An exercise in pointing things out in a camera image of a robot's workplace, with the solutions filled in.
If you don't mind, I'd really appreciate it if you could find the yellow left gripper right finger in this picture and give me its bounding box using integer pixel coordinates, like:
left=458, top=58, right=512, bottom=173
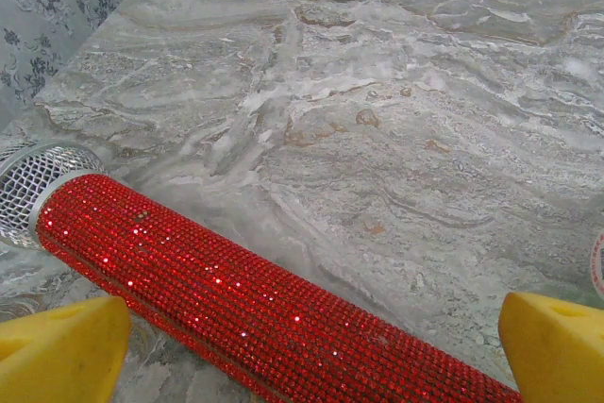
left=498, top=292, right=604, bottom=403

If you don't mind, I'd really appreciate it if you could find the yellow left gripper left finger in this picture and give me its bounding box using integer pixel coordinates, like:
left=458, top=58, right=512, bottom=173
left=0, top=295, right=132, bottom=403

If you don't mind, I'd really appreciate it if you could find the orange red labelled plastic bottle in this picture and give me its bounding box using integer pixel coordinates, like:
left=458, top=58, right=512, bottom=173
left=590, top=231, right=604, bottom=298

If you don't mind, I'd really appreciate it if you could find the red tube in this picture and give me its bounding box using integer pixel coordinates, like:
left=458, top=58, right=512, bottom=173
left=0, top=141, right=523, bottom=403

